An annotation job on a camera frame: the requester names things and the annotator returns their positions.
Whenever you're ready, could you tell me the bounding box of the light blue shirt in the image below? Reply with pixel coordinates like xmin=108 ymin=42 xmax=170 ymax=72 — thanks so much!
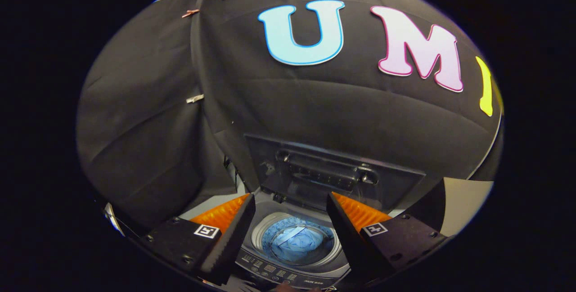
xmin=270 ymin=225 xmax=325 ymax=261

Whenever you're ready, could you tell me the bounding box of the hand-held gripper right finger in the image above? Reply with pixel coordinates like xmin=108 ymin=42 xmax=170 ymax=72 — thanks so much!
xmin=326 ymin=192 xmax=450 ymax=283

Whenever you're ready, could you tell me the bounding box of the grey washing machine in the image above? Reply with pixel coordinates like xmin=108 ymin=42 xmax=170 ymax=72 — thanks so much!
xmin=180 ymin=189 xmax=405 ymax=292

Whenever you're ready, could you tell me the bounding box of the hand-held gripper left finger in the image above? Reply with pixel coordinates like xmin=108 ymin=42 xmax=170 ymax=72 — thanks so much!
xmin=140 ymin=193 xmax=256 ymax=286

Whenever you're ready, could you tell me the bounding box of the black backdrop cloth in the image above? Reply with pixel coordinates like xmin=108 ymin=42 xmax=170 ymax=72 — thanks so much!
xmin=76 ymin=0 xmax=504 ymax=238

